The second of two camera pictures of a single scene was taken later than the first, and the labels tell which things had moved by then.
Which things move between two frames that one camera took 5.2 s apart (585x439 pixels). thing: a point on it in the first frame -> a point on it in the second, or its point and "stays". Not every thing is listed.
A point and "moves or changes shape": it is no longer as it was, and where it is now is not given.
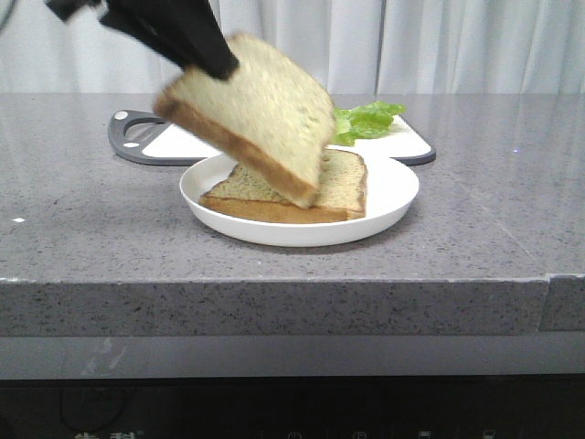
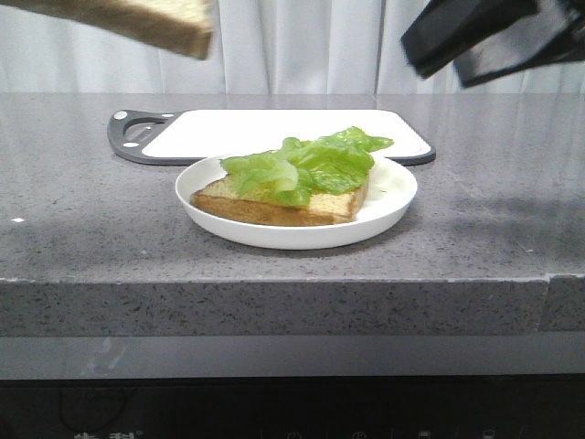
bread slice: (243, 196) stays
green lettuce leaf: (371, 117) -> (302, 171)
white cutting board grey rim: (146, 138) stays
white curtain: (350, 47) stays
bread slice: (267, 116) moves or changes shape
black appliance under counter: (433, 407) stays
